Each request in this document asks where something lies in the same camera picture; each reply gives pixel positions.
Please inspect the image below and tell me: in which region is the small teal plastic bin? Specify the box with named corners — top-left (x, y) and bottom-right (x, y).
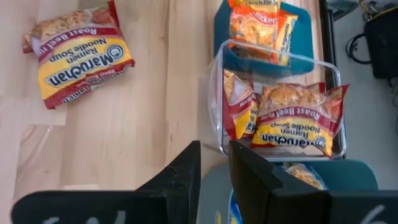
top-left (213, 0), bottom-right (315, 78)

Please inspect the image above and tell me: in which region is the coiled black cable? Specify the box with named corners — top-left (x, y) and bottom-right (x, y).
top-left (345, 32), bottom-right (373, 66)

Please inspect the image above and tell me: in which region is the blue Maruchan ramen packet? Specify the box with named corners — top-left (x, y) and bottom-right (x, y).
top-left (228, 189), bottom-right (244, 224)
top-left (279, 162), bottom-right (329, 191)

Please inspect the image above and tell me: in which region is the red Maruchan beef ramen packet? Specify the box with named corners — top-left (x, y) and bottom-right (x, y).
top-left (250, 81), bottom-right (351, 158)
top-left (21, 0), bottom-right (135, 100)
top-left (43, 63), bottom-right (136, 110)
top-left (223, 68), bottom-right (259, 141)

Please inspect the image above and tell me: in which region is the large teal plastic bin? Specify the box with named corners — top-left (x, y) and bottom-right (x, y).
top-left (198, 159), bottom-right (379, 224)

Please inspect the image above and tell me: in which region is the black equipment case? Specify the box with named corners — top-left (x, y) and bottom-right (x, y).
top-left (364, 6), bottom-right (398, 80)

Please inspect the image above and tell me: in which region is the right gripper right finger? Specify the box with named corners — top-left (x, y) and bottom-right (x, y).
top-left (229, 140), bottom-right (398, 224)

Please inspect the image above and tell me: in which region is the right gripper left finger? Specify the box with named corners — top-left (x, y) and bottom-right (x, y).
top-left (11, 140), bottom-right (202, 224)

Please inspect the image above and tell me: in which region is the clear plastic bin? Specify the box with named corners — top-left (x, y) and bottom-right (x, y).
top-left (207, 39), bottom-right (348, 162)

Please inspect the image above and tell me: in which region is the orange Maruchan chicken ramen packet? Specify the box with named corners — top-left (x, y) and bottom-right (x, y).
top-left (270, 12), bottom-right (299, 67)
top-left (228, 0), bottom-right (282, 60)

